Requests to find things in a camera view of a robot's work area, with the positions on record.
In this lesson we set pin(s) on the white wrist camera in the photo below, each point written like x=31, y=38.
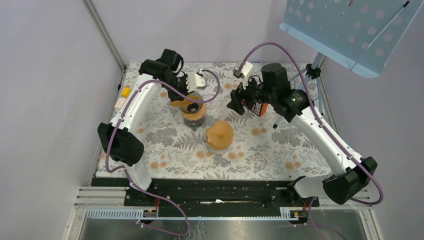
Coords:
x=195, y=80
x=243, y=69

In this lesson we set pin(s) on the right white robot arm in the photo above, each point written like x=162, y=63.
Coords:
x=350, y=172

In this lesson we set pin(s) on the grey glass pitcher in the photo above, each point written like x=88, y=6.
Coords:
x=195, y=124

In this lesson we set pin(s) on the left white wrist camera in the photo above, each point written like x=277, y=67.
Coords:
x=195, y=80

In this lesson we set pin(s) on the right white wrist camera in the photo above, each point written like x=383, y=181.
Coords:
x=243, y=69

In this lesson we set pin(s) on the beige wooden block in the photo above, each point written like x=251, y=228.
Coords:
x=119, y=103

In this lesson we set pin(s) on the yellow block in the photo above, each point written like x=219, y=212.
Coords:
x=125, y=93

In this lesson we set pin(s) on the orange coffee filter box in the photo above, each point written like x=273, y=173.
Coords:
x=258, y=109

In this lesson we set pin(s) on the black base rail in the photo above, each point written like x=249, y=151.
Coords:
x=211, y=198

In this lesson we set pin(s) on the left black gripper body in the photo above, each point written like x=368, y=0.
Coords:
x=177, y=87

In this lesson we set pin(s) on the floral tablecloth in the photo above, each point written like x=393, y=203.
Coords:
x=258, y=151

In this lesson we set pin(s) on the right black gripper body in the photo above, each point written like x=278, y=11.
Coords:
x=256, y=93

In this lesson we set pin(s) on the brown paper coffee filter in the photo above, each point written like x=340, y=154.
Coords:
x=220, y=131

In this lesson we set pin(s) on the blue perforated stand tray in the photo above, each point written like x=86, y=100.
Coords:
x=360, y=35

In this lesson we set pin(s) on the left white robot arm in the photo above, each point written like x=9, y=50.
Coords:
x=123, y=149

